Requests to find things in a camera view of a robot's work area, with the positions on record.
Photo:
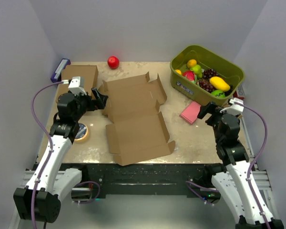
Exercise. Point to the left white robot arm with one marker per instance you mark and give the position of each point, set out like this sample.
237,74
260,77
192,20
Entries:
41,198

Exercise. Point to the closed brown cardboard box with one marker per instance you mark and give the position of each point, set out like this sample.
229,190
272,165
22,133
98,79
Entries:
88,72

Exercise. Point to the red white carton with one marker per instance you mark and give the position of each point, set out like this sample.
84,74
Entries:
239,93

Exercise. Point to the brown cardboard box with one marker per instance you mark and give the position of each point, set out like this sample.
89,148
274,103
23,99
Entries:
88,72
137,131

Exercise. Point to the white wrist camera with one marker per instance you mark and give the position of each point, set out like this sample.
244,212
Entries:
76,85
236,107

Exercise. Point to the green lime fruit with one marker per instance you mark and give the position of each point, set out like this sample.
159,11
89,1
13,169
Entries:
218,94

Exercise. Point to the green pear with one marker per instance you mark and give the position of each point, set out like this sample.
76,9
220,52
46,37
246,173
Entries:
197,70

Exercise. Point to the yellow mango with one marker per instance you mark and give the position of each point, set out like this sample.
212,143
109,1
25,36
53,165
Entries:
219,84

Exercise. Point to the orange fruit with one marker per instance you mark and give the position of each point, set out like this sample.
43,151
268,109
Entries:
191,63

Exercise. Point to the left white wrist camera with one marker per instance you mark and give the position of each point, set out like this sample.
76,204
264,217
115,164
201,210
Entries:
76,85

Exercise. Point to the purple white carton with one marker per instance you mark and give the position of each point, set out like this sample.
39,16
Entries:
56,76

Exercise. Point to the olive green plastic tub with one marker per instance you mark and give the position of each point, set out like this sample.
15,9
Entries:
228,71

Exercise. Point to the dark purple grape bunch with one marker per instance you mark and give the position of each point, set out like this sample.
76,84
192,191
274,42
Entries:
209,73

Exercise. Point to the pink notepad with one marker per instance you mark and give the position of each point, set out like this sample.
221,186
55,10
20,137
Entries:
190,113

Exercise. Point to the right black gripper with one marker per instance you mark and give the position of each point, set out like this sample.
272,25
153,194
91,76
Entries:
208,108

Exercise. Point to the pink dragon fruit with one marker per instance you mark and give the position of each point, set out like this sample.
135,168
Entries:
191,76

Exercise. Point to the red apple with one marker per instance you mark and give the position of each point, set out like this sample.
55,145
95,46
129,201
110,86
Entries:
113,62

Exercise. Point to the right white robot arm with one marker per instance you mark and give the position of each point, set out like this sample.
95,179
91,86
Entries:
233,177

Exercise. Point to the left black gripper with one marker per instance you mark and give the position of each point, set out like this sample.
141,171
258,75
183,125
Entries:
101,104

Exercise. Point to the red grape bunch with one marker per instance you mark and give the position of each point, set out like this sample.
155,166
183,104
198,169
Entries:
206,85

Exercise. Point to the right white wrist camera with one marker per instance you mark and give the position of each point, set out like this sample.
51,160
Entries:
236,107

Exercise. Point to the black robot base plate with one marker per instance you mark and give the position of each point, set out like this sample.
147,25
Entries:
148,179

